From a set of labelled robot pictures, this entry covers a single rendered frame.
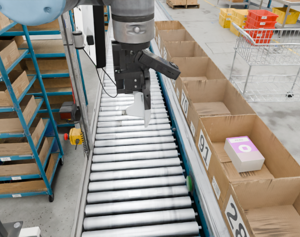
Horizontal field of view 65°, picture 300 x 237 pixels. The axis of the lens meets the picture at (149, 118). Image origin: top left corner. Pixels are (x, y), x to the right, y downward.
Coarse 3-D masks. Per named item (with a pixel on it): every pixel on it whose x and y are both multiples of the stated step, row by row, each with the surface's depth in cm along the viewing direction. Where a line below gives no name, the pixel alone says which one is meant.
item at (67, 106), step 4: (64, 104) 114; (68, 104) 114; (72, 104) 114; (64, 108) 111; (68, 108) 111; (72, 108) 112; (76, 108) 118; (60, 112) 109; (64, 112) 109; (68, 112) 109; (72, 112) 111; (60, 116) 110; (64, 116) 110; (68, 116) 110; (72, 116) 111; (68, 120) 118; (72, 120) 118
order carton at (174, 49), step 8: (168, 48) 211; (176, 48) 211; (184, 48) 212; (192, 48) 213; (200, 48) 196; (168, 56) 186; (176, 56) 216; (184, 56) 216; (192, 56) 217; (200, 56) 197; (208, 56) 178
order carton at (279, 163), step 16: (208, 128) 116; (224, 128) 117; (240, 128) 118; (256, 128) 115; (208, 144) 100; (224, 144) 120; (256, 144) 116; (272, 144) 103; (224, 160) 111; (272, 160) 103; (288, 160) 93; (208, 176) 103; (224, 176) 84; (240, 176) 104; (256, 176) 103; (272, 176) 103; (288, 176) 93; (224, 192) 86
